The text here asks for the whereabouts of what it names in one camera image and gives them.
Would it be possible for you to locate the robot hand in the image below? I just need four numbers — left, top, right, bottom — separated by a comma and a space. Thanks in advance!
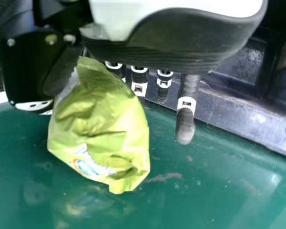
0, 0, 269, 146

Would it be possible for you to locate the yellow-green biscuit packet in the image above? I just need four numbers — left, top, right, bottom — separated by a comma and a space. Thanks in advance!
47, 56, 150, 195

